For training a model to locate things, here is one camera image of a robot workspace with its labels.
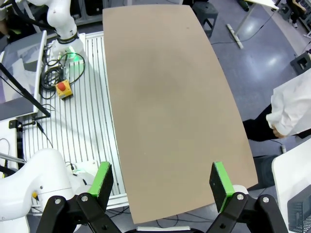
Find white side table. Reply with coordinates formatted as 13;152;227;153
271;139;311;233

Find person in white coat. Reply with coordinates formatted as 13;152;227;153
242;70;311;143

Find dark grey perforated basket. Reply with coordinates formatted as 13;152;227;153
286;191;311;233

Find yellow emergency stop box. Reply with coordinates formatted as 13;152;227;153
55;80;73;100

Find person's right hand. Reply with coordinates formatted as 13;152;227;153
272;126;288;140

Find black step stool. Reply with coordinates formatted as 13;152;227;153
290;52;311;73

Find black floor cable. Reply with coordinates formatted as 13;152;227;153
210;9;277;47

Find slotted aluminium base plate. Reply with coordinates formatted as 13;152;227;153
16;31;129;209

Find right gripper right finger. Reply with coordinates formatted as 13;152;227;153
206;161;290;233

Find person's right forearm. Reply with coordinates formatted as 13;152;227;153
266;92;311;136

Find white framed monitor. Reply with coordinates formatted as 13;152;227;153
0;30;48;122

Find white height-adjustable desk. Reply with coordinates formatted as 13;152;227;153
225;0;280;49

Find grey step stool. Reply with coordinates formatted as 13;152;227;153
191;0;219;38

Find black cable bundle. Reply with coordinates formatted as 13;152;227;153
40;52;86;98

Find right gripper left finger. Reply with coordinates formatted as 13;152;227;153
36;161;137;233

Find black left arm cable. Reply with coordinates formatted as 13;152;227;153
14;0;56;27

